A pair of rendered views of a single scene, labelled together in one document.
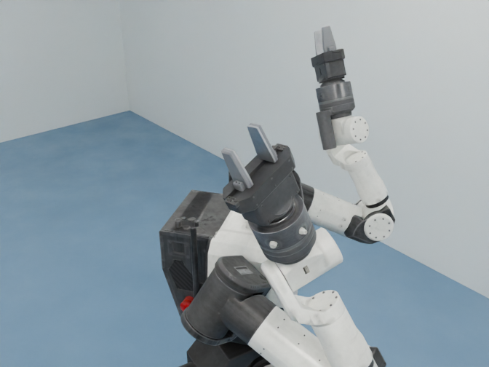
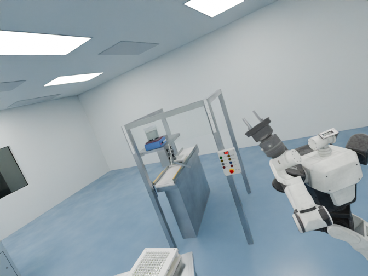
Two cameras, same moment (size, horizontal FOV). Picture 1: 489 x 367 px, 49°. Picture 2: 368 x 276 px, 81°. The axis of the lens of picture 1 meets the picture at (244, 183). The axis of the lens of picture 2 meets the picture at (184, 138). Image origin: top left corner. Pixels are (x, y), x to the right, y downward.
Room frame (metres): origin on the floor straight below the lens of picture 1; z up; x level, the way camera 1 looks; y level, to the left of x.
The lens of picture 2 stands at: (0.05, -0.80, 1.83)
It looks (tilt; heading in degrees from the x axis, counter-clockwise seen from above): 11 degrees down; 70
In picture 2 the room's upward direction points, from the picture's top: 19 degrees counter-clockwise
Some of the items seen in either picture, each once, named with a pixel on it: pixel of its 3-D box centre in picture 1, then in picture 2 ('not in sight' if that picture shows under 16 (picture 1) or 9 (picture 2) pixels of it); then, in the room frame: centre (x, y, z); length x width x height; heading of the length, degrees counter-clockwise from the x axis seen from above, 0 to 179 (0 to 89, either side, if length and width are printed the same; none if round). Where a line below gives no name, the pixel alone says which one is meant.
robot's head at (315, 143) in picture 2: not in sight; (321, 143); (1.02, -0.04, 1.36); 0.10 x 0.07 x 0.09; 164
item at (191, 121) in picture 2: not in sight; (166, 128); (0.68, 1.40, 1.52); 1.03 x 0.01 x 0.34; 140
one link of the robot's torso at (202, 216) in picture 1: (237, 265); (321, 173); (1.04, 0.02, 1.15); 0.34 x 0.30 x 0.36; 164
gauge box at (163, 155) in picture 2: not in sight; (166, 155); (0.65, 1.65, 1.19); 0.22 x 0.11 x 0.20; 50
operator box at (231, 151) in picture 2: not in sight; (229, 161); (1.08, 1.03, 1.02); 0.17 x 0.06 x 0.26; 140
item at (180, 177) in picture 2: not in sight; (180, 165); (0.92, 2.18, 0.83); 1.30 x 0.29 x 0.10; 50
